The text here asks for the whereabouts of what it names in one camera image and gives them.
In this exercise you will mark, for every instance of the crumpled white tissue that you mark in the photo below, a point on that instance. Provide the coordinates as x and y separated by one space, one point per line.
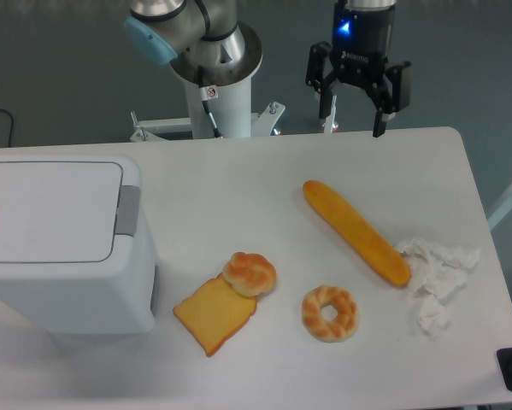
437 273

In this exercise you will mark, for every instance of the toast bread slice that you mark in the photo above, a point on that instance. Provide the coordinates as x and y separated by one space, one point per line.
214 313

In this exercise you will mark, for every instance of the grey trash can button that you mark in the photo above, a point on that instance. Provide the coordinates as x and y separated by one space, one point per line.
126 217

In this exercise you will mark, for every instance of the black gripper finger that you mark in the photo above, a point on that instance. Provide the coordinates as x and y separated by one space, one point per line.
389 93
315 77

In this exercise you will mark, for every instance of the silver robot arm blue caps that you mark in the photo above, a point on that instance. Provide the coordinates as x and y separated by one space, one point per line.
216 55

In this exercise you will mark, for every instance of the braided bread roll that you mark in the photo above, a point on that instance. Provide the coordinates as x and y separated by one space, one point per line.
250 274

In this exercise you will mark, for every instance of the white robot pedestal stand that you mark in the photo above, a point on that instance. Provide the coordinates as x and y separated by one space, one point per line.
214 112

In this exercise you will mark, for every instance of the white trash can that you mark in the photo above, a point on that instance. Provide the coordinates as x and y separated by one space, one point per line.
61 264

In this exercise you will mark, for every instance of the braided ring bread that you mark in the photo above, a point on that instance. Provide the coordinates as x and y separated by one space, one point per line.
330 313

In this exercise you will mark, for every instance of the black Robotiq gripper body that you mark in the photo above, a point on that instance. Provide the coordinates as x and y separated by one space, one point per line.
361 38

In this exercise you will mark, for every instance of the long orange baguette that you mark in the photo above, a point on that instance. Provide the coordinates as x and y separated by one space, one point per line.
359 234

